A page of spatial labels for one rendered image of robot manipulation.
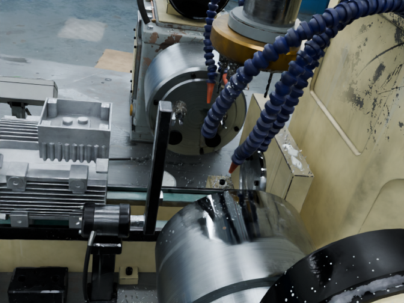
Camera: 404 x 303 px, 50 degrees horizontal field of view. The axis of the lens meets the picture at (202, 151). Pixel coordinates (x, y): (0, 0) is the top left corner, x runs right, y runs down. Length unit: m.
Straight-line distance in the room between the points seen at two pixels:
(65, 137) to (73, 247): 0.25
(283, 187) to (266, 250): 0.24
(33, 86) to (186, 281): 0.64
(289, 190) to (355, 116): 0.19
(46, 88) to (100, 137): 0.31
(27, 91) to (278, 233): 0.67
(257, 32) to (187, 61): 0.37
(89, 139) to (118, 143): 0.58
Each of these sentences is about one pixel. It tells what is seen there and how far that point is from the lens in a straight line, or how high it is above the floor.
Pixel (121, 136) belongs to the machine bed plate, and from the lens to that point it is 1.38.
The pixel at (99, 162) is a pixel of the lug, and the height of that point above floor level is 1.09.
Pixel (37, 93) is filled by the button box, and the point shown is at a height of 1.06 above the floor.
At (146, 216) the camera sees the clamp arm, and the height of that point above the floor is 1.04.
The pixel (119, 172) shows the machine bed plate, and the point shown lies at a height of 0.80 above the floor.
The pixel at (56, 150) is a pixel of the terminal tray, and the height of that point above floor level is 1.10.
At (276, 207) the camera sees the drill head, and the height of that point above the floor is 1.16.
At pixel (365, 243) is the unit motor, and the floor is 1.36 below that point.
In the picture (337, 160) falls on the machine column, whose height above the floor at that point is 1.13.
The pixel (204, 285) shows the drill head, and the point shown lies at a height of 1.13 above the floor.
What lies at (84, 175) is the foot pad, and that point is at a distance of 0.77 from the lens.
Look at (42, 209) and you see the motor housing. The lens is 0.82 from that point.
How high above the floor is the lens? 1.55
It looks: 34 degrees down
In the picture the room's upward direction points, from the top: 12 degrees clockwise
